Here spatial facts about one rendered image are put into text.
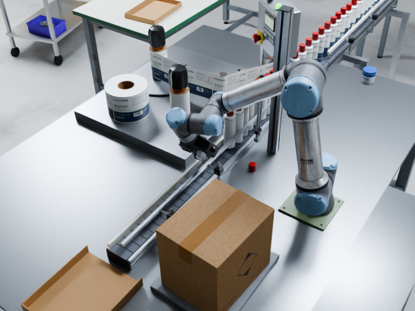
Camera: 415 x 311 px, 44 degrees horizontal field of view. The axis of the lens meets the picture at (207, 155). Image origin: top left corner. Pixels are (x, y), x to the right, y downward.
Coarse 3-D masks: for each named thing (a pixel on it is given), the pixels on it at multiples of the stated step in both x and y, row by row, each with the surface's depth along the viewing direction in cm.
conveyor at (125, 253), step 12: (264, 120) 242; (252, 132) 235; (240, 144) 228; (228, 156) 222; (204, 180) 211; (192, 192) 205; (168, 204) 200; (180, 204) 200; (156, 216) 196; (132, 228) 191; (144, 228) 191; (156, 228) 191; (120, 240) 187; (132, 240) 187; (144, 240) 186; (120, 252) 182; (132, 252) 182
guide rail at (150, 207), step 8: (216, 144) 223; (192, 168) 212; (184, 176) 209; (176, 184) 205; (168, 192) 202; (160, 200) 199; (152, 208) 196; (136, 216) 191; (144, 216) 193; (128, 224) 188; (120, 232) 185; (112, 240) 182
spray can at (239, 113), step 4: (236, 112) 219; (240, 112) 219; (236, 116) 219; (240, 116) 220; (236, 120) 221; (240, 120) 221; (236, 124) 222; (240, 124) 222; (236, 128) 224; (240, 128) 224; (236, 132) 225; (240, 136) 227; (236, 140) 228; (240, 140) 228
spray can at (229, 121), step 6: (228, 114) 215; (234, 114) 217; (228, 120) 216; (234, 120) 217; (228, 126) 218; (234, 126) 219; (228, 132) 220; (234, 132) 221; (228, 138) 222; (234, 144) 226
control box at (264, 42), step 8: (264, 0) 202; (280, 0) 202; (264, 8) 200; (272, 8) 196; (296, 8) 196; (264, 16) 202; (296, 16) 194; (264, 24) 203; (296, 24) 197; (272, 32) 198; (296, 32) 199; (264, 40) 207; (296, 40) 201; (264, 48) 209; (272, 48) 202; (296, 48) 203; (272, 56) 203
